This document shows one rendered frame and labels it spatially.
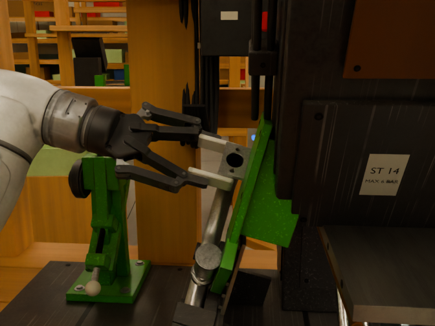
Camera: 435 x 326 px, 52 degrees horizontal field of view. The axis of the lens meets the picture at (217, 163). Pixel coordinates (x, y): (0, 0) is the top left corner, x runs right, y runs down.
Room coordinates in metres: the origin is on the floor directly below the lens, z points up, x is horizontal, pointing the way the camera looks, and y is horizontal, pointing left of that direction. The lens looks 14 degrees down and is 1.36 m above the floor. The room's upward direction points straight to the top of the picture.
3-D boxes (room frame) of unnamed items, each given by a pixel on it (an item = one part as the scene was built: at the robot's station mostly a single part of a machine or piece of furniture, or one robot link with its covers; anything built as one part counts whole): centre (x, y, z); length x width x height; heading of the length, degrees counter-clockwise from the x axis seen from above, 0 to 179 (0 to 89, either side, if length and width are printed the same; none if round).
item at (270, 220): (0.61, -0.07, 1.17); 0.13 x 0.12 x 0.20; 85
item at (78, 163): (0.83, 0.27, 1.12); 0.07 x 0.03 x 0.08; 175
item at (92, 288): (0.74, 0.22, 0.96); 0.06 x 0.03 x 0.06; 175
